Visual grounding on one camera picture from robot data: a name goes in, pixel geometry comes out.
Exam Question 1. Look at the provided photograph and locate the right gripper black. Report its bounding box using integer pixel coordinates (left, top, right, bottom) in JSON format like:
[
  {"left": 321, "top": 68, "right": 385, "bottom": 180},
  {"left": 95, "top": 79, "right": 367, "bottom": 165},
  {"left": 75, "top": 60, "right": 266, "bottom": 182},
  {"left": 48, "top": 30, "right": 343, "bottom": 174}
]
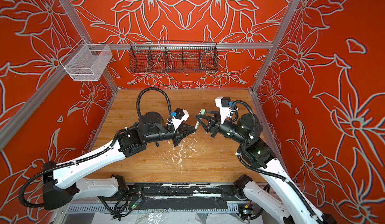
[{"left": 196, "top": 110, "right": 252, "bottom": 147}]

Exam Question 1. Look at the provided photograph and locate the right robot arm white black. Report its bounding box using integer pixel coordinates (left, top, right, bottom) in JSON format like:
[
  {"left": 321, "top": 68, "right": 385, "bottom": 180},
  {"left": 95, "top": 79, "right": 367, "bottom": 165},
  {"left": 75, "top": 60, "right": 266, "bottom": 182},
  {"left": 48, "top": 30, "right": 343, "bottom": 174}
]
[{"left": 195, "top": 111, "right": 336, "bottom": 224}]

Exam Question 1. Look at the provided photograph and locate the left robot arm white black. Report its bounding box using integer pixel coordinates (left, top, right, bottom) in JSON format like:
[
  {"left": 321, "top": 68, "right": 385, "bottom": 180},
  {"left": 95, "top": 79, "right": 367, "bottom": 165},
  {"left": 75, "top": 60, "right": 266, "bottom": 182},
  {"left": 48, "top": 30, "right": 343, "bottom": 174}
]
[{"left": 43, "top": 109, "right": 196, "bottom": 210}]

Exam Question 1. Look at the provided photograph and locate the white mesh basket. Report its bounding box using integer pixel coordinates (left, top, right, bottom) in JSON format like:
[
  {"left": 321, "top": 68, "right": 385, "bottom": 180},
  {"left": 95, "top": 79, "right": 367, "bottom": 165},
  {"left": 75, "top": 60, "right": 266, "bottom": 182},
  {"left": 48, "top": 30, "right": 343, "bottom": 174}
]
[{"left": 60, "top": 44, "right": 112, "bottom": 81}]

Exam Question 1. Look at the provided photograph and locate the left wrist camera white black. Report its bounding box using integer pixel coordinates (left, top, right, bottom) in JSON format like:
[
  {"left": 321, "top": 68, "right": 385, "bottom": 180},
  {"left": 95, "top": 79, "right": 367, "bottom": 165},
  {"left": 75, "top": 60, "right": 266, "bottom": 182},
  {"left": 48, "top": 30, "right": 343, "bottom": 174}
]
[{"left": 167, "top": 108, "right": 189, "bottom": 133}]

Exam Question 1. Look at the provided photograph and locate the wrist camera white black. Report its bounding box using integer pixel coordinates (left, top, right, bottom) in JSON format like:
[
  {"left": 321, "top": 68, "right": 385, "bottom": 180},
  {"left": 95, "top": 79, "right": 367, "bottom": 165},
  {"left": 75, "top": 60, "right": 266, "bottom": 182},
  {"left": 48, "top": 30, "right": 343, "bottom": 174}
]
[
  {"left": 167, "top": 108, "right": 189, "bottom": 133},
  {"left": 215, "top": 97, "right": 232, "bottom": 124}
]

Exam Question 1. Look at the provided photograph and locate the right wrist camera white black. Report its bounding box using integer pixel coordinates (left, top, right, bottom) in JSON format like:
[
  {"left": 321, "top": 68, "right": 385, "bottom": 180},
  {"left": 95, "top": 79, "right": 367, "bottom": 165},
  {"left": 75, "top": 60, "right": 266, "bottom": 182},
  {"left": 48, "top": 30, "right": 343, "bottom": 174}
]
[{"left": 215, "top": 97, "right": 232, "bottom": 124}]

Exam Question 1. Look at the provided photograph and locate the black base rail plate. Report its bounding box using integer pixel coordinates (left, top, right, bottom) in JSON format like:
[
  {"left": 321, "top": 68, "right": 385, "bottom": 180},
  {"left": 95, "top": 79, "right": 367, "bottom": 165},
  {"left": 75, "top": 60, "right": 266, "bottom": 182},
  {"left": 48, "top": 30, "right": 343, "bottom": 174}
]
[{"left": 101, "top": 182, "right": 262, "bottom": 213}]

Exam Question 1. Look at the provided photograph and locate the black wire basket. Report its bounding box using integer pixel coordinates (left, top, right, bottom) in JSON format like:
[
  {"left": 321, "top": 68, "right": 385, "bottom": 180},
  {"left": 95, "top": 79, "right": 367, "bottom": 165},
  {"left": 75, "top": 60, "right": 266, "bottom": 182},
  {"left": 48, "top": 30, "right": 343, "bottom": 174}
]
[{"left": 128, "top": 41, "right": 219, "bottom": 74}]

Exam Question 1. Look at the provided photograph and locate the aluminium frame bar back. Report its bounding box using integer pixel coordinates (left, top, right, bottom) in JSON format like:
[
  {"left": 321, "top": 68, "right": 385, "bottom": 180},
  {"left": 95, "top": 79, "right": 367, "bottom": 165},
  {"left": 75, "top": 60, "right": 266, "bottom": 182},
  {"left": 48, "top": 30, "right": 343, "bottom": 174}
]
[{"left": 106, "top": 42, "right": 273, "bottom": 51}]

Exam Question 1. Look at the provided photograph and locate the white slotted cable duct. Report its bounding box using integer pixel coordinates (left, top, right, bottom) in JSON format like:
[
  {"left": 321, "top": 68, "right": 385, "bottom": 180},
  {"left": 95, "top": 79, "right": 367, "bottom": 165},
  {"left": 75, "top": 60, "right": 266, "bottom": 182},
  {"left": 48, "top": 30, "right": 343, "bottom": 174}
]
[{"left": 65, "top": 204, "right": 239, "bottom": 215}]

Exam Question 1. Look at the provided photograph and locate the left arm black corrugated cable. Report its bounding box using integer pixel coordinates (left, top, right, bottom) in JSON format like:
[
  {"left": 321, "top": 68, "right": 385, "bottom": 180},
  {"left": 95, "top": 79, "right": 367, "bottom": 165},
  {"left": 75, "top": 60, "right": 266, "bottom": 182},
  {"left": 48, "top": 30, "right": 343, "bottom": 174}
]
[{"left": 17, "top": 87, "right": 172, "bottom": 209}]

